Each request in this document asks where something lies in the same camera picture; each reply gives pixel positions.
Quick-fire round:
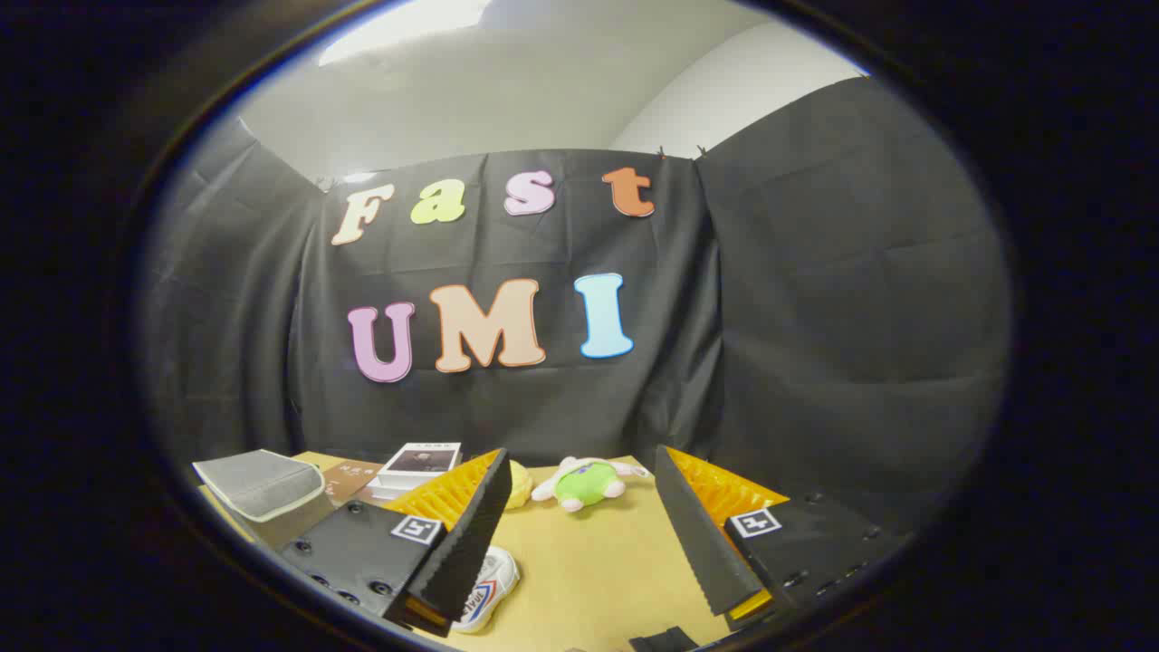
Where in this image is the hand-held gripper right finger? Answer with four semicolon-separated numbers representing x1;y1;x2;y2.
654;444;911;635

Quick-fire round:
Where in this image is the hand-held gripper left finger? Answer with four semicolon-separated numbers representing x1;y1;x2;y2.
276;447;512;638

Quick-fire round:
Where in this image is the white striped canvas shoe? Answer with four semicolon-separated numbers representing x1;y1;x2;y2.
451;546;522;634

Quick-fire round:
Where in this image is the grey fabric storage box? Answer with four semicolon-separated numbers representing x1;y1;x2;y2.
192;449;336;549

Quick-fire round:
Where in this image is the white book with portrait cover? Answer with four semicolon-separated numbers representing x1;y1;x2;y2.
378;442;463;490

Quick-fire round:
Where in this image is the pink and green plush toy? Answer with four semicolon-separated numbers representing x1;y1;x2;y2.
532;455;651;513

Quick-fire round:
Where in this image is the brown cover book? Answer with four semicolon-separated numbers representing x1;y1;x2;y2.
321;459;384;506

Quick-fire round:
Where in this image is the black backdrop cloth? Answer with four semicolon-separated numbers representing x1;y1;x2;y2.
145;77;1011;535

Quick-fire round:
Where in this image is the black bracket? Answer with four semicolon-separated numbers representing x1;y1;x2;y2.
629;625;700;652

